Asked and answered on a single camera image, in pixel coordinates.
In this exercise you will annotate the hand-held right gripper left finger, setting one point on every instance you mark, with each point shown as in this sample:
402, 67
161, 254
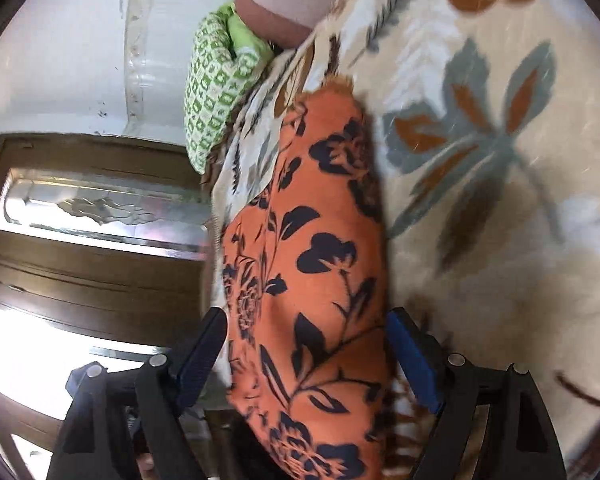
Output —
200, 355

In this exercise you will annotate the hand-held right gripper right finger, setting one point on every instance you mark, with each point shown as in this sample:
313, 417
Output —
415, 360

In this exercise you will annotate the orange floral shirt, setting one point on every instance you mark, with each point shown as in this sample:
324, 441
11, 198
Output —
320, 285

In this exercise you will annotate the wooden door with glass panel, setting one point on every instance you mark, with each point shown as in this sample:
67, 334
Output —
95, 270

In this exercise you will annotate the leaf print blanket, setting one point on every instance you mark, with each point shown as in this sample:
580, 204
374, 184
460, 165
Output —
505, 210

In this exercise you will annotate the green patterned folded quilt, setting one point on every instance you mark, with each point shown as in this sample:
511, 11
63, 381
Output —
215, 85

